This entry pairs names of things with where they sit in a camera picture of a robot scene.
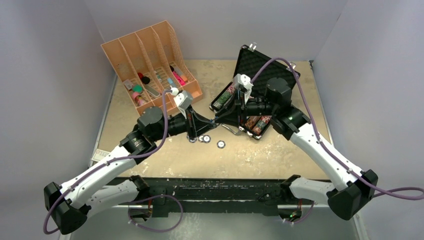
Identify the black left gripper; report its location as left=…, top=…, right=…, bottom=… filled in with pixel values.
left=151, top=104, right=216, bottom=142

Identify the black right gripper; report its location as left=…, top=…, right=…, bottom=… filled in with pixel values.
left=216, top=89, right=278, bottom=128

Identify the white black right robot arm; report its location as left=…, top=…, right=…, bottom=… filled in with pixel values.
left=216, top=74, right=378, bottom=220

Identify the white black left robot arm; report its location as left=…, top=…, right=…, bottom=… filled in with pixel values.
left=43, top=106, right=218, bottom=235

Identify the black orange chip row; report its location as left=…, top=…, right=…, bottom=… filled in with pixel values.
left=244, top=116, right=261, bottom=130

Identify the black poker chip case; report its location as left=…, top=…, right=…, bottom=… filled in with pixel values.
left=209, top=45, right=309, bottom=140

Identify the pink highlighter marker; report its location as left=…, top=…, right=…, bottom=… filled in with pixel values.
left=169, top=65, right=188, bottom=86

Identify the black red round object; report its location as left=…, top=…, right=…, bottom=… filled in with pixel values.
left=137, top=72, right=151, bottom=85

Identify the green round tape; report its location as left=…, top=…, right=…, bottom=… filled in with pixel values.
left=132, top=84, right=143, bottom=93

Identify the peach desk organizer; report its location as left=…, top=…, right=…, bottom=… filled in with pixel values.
left=101, top=20, right=203, bottom=114

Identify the small white red box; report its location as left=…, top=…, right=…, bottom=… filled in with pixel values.
left=90, top=149, right=110, bottom=163

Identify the chrome case handle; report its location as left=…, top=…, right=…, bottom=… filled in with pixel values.
left=221, top=124, right=244, bottom=136

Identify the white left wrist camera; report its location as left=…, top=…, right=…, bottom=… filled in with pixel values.
left=170, top=87, right=194, bottom=118

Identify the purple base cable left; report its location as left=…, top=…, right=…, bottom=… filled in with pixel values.
left=127, top=193, right=185, bottom=233

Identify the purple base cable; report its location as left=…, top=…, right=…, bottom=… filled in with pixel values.
left=127, top=193, right=185, bottom=233
left=281, top=200, right=316, bottom=225

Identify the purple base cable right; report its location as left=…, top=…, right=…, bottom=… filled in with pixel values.
left=281, top=200, right=316, bottom=225

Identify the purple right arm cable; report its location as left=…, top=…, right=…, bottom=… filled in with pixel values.
left=250, top=57, right=424, bottom=201

